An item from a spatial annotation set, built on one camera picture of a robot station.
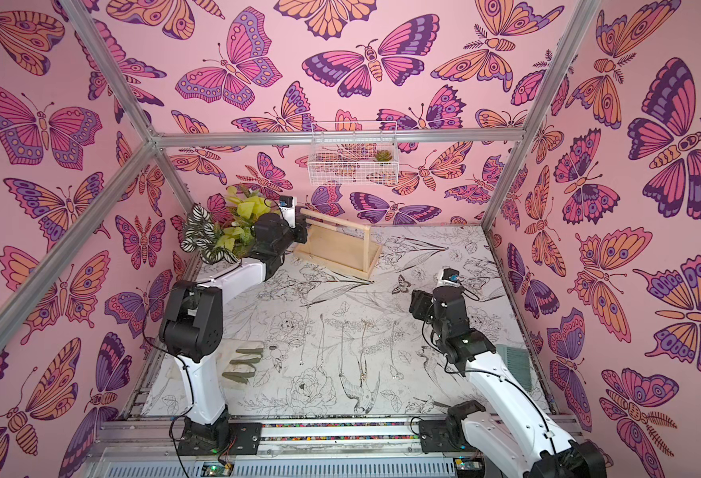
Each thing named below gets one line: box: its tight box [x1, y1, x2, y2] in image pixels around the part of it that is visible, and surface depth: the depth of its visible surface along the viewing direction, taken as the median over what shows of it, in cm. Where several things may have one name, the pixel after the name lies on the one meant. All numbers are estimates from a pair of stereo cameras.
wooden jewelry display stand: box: [293, 208, 384, 279], surface depth 108 cm
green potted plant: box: [180, 185, 272, 264], surface depth 91 cm
